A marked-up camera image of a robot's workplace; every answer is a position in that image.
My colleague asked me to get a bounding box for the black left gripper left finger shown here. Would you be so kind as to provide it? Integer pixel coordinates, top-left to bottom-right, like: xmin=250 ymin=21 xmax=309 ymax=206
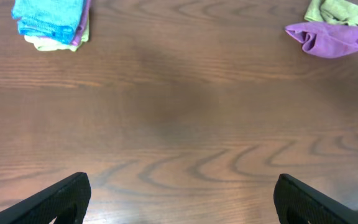
xmin=0 ymin=172 xmax=91 ymax=224

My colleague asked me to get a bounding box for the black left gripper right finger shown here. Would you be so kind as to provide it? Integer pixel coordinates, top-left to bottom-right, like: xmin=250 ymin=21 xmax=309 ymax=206
xmin=273 ymin=174 xmax=358 ymax=224

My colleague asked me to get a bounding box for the blue microfibre cloth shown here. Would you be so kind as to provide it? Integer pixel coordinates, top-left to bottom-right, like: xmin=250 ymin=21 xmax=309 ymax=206
xmin=12 ymin=0 xmax=85 ymax=44

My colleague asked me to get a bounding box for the folded green cloth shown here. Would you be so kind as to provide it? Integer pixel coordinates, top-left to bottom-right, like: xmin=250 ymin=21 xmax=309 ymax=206
xmin=24 ymin=19 xmax=90 ymax=52

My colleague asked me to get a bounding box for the crumpled purple cloth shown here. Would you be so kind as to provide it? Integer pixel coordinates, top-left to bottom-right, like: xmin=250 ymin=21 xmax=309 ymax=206
xmin=285 ymin=22 xmax=358 ymax=58

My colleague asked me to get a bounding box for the folded purple cloth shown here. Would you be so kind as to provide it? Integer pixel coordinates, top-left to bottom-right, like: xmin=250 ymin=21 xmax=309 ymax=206
xmin=40 ymin=0 xmax=92 ymax=47

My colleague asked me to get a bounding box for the crumpled green cloth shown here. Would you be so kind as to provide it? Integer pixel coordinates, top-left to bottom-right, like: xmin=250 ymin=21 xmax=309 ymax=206
xmin=304 ymin=0 xmax=358 ymax=26

